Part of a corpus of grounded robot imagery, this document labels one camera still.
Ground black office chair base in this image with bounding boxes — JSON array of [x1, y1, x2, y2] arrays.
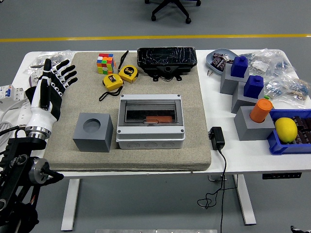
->
[[145, 0, 202, 24]]

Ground white table leg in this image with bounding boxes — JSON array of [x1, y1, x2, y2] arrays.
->
[[233, 174, 257, 226], [60, 179, 81, 232]]

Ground smoky transparent box lid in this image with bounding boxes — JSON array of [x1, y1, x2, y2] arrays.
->
[[123, 100, 178, 125]]

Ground silver under-table bracket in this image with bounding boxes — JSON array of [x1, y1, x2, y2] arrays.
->
[[208, 174, 228, 182]]

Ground large colourful puzzle cube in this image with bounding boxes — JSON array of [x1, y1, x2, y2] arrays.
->
[[96, 53, 116, 75]]

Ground grey-brown fabric mat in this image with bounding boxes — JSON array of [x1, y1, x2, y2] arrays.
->
[[43, 51, 212, 172]]

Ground clear plastic parts bag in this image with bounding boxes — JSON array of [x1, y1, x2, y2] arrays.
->
[[263, 79, 288, 100], [284, 77, 311, 109], [244, 48, 292, 77], [36, 50, 76, 67], [23, 60, 47, 76]]

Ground light grey round cable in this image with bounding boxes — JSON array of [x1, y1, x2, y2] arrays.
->
[[0, 98, 29, 148]]

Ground yellow tape measure with strap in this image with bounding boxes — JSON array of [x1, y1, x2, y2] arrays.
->
[[99, 73, 124, 102]]

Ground dark brown component pile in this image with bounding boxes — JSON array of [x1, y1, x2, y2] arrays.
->
[[291, 116, 311, 146]]

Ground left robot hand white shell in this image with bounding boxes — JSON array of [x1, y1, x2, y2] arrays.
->
[[25, 58, 79, 133]]

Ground black cloth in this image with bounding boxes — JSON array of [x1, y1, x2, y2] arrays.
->
[[25, 72, 64, 109]]

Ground black power adapter plug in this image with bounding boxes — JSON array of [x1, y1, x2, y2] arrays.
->
[[208, 126, 225, 150]]

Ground blue plastic storage bin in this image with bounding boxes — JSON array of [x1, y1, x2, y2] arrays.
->
[[266, 108, 311, 155]]

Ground blue square bottle block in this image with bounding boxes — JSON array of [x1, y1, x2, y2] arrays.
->
[[230, 55, 249, 79], [243, 75, 264, 99]]

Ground white circuit breaker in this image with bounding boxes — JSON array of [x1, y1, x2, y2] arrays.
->
[[0, 84, 27, 101]]

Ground yellow lemon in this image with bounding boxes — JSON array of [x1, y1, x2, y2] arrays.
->
[[274, 117, 298, 143]]

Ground orange cylinder battery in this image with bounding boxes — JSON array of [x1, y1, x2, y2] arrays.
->
[[249, 98, 274, 123], [145, 116, 173, 124]]

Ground yellow tape measure black label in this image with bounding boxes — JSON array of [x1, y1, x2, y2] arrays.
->
[[118, 65, 139, 83]]

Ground black table control panel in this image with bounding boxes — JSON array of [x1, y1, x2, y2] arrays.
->
[[261, 172, 302, 180]]

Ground black crackled plastic case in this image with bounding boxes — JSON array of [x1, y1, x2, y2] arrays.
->
[[137, 47, 198, 82]]

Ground blue-grey oval dish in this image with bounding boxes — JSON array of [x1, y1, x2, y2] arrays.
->
[[206, 48, 240, 77]]

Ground grey cube holder block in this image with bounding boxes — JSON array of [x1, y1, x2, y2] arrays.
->
[[234, 105, 276, 141], [72, 112, 114, 153], [231, 81, 265, 114], [220, 62, 250, 95]]

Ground black adapter cord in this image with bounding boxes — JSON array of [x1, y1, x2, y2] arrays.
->
[[196, 148, 238, 233]]

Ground grey electrical enclosure box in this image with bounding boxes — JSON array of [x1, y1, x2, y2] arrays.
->
[[116, 94, 186, 150]]

